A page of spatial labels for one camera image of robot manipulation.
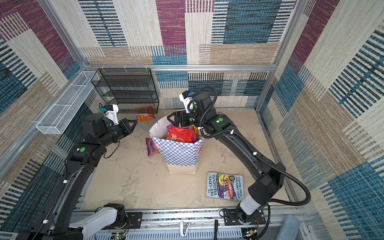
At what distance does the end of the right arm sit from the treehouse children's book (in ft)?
1.28

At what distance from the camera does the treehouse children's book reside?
0.81 m

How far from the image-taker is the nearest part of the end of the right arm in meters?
0.61
